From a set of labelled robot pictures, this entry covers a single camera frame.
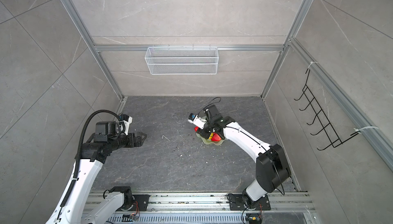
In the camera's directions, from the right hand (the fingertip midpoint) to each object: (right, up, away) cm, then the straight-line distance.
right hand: (200, 126), depth 86 cm
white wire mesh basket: (-12, +42, +14) cm, 46 cm away
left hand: (-32, -2, -11) cm, 34 cm away
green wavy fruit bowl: (+6, -10, +5) cm, 13 cm away
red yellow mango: (+9, -8, +7) cm, 14 cm away
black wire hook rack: (+53, 0, -23) cm, 57 cm away
